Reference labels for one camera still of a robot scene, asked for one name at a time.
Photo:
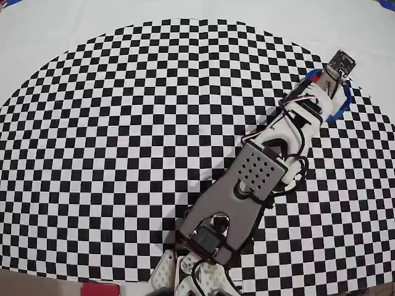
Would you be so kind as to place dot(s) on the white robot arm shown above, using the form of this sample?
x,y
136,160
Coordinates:
x,y
222,209

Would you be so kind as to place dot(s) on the blue round box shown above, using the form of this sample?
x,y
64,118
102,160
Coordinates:
x,y
338,114

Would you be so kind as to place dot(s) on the blue tape piece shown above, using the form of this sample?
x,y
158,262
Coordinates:
x,y
12,2
389,3

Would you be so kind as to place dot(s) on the black white checkerboard mat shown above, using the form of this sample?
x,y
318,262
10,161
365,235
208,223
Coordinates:
x,y
92,123

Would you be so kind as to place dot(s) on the red flat object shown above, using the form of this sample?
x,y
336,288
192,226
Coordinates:
x,y
100,290

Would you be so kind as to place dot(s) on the white and red camera mount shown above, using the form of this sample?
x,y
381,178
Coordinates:
x,y
330,98

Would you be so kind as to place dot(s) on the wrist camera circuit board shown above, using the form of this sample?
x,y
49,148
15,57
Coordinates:
x,y
342,63

